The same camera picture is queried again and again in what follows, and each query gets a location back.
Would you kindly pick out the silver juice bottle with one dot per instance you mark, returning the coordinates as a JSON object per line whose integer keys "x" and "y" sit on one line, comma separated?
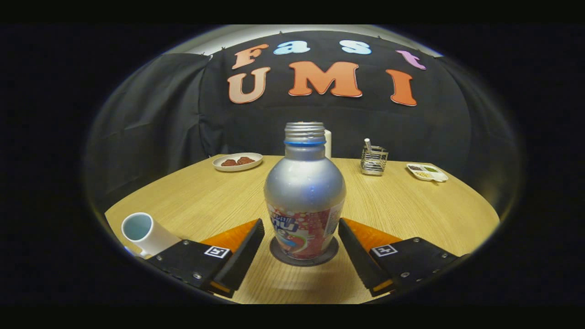
{"x": 304, "y": 187}

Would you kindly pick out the red-brown food piece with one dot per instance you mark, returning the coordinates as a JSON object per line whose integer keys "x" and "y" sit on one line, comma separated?
{"x": 229, "y": 162}
{"x": 246, "y": 160}

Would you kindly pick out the white divided dish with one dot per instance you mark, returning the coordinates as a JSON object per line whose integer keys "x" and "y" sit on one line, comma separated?
{"x": 427, "y": 172}

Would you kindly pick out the white toaster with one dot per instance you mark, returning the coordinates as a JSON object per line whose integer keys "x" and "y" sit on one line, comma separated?
{"x": 328, "y": 144}

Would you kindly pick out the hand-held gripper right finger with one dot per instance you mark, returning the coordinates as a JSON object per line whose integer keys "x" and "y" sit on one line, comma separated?
{"x": 358, "y": 256}

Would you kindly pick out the white cup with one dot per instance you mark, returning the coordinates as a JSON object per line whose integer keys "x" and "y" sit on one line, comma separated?
{"x": 157, "y": 237}

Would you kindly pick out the black backdrop cloth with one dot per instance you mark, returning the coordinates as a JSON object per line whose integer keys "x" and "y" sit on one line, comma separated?
{"x": 151, "y": 128}

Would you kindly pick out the white utensil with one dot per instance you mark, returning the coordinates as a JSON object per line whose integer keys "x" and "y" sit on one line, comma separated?
{"x": 367, "y": 144}

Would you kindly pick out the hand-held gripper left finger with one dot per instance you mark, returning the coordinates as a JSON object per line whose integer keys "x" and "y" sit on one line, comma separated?
{"x": 242, "y": 256}

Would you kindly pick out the dark round coaster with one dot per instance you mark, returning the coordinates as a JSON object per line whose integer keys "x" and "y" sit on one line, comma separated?
{"x": 277, "y": 254}

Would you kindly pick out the wooden table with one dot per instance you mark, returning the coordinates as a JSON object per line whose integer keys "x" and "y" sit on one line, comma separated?
{"x": 205, "y": 201}

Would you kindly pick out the white round plate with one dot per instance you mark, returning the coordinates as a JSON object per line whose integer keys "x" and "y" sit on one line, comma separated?
{"x": 237, "y": 167}

